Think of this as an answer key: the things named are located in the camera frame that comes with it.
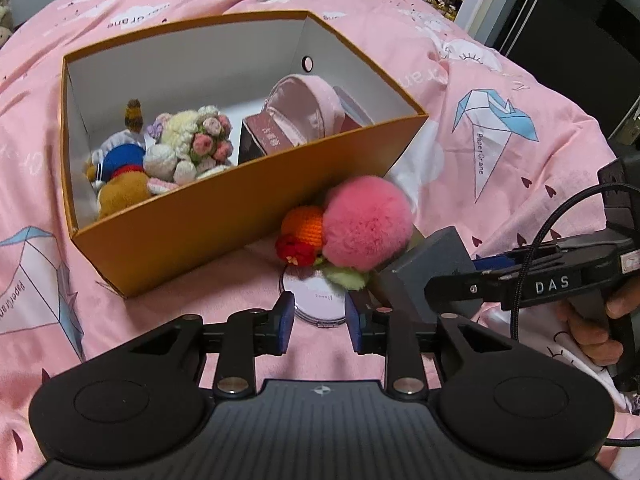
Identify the pink fluffy pompom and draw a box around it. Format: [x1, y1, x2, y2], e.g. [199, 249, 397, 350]
[322, 176, 413, 272]

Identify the crochet flower bouquet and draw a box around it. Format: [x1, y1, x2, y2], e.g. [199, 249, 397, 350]
[143, 105, 233, 195]

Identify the dark pink printed carton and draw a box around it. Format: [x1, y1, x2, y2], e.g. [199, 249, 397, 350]
[238, 112, 294, 164]

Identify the person's right hand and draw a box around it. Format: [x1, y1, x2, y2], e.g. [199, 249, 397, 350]
[556, 278, 640, 366]

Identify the orange red crochet toy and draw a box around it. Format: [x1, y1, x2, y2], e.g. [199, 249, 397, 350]
[276, 206, 323, 268]

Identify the orange cardboard storage box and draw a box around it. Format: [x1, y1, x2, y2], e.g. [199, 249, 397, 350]
[61, 10, 427, 297]

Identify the brown plush sailor doll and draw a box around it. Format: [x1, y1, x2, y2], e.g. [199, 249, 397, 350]
[85, 99, 155, 220]

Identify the black cable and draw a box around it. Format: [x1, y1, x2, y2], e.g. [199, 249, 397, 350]
[504, 183, 640, 449]

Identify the pink satin pouch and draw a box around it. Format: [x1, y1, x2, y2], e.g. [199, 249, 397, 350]
[262, 74, 374, 146]

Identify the pink printed bed quilt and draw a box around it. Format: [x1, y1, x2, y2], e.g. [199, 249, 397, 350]
[0, 0, 640, 480]

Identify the dark grey small box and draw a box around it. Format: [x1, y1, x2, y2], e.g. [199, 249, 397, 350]
[369, 226, 483, 323]

